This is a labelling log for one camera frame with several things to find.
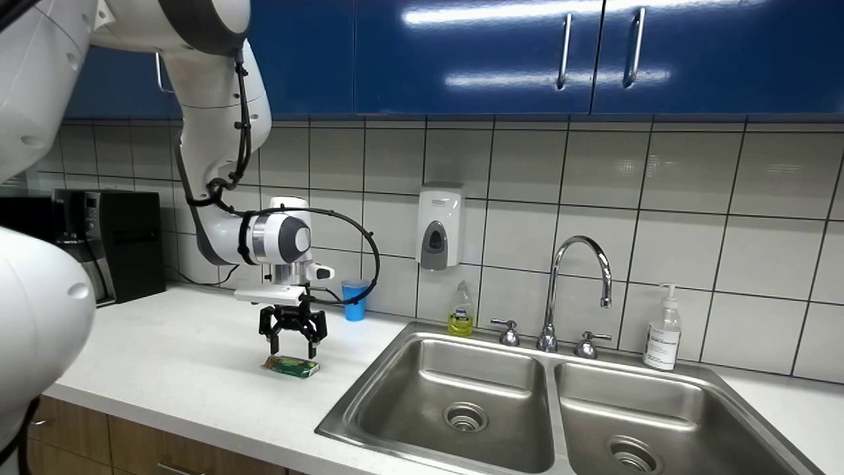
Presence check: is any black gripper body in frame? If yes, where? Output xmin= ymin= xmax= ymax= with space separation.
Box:
xmin=269 ymin=304 xmax=319 ymax=336

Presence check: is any green candy bar wrapper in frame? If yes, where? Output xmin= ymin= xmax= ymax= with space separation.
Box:
xmin=260 ymin=351 xmax=325 ymax=381

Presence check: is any stainless steel double sink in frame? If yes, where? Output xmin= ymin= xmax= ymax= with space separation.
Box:
xmin=314 ymin=322 xmax=827 ymax=475

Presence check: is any blue plastic cup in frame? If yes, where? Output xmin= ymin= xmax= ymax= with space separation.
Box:
xmin=339 ymin=279 xmax=371 ymax=325

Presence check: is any yellow dish soap bottle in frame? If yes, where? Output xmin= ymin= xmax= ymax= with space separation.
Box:
xmin=443 ymin=279 xmax=476 ymax=339

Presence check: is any black coffee maker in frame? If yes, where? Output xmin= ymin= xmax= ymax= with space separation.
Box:
xmin=54 ymin=187 xmax=168 ymax=306

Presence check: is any steel coffee carafe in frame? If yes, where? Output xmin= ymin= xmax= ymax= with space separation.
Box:
xmin=57 ymin=232 xmax=115 ymax=306

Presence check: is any wooden base cabinet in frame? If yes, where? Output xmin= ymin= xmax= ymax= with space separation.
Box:
xmin=21 ymin=394 xmax=306 ymax=475

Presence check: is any chrome faucet knob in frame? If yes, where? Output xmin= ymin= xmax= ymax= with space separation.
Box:
xmin=571 ymin=329 xmax=615 ymax=362
xmin=488 ymin=318 xmax=521 ymax=348

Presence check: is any chrome gooseneck faucet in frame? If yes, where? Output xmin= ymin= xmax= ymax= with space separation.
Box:
xmin=536 ymin=232 xmax=616 ymax=353

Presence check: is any dark box appliance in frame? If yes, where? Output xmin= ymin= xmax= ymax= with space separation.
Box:
xmin=0 ymin=195 xmax=62 ymax=248

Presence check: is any clear pump soap bottle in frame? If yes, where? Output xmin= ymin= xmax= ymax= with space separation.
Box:
xmin=640 ymin=282 xmax=685 ymax=372

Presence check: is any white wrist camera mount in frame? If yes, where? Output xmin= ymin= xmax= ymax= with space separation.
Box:
xmin=234 ymin=262 xmax=338 ymax=310

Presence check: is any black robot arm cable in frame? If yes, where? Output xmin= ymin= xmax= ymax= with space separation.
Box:
xmin=178 ymin=51 xmax=383 ymax=310

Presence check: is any white wall soap dispenser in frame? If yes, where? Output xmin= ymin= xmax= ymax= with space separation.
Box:
xmin=413 ymin=184 xmax=464 ymax=273

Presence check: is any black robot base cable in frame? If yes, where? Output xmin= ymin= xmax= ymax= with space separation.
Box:
xmin=0 ymin=395 xmax=48 ymax=475

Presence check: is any silver cabinet door handle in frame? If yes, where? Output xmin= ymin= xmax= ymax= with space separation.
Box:
xmin=554 ymin=10 xmax=574 ymax=93
xmin=619 ymin=5 xmax=649 ymax=91
xmin=152 ymin=51 xmax=170 ymax=96

